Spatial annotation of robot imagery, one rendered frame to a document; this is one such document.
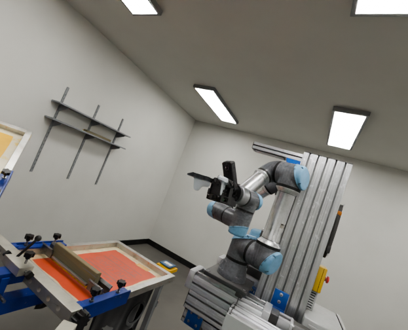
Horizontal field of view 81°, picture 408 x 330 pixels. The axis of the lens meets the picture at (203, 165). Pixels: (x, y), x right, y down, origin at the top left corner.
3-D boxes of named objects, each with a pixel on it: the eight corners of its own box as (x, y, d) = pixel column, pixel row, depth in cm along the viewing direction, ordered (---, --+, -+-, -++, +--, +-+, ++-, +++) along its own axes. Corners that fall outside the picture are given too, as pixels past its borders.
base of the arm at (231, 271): (247, 279, 127) (253, 262, 128) (241, 287, 113) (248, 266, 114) (221, 266, 133) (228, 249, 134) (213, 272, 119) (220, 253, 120)
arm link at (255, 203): (260, 215, 99) (267, 196, 100) (245, 210, 92) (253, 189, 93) (245, 209, 105) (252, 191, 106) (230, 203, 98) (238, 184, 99)
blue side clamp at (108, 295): (119, 298, 124) (124, 285, 125) (126, 303, 122) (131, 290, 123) (67, 317, 98) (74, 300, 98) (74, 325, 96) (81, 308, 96)
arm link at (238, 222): (228, 229, 106) (237, 205, 107) (249, 239, 97) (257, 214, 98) (217, 226, 101) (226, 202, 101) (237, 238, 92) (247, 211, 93)
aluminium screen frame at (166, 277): (116, 244, 192) (118, 239, 192) (173, 281, 166) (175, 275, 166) (4, 254, 122) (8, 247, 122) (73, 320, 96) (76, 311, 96)
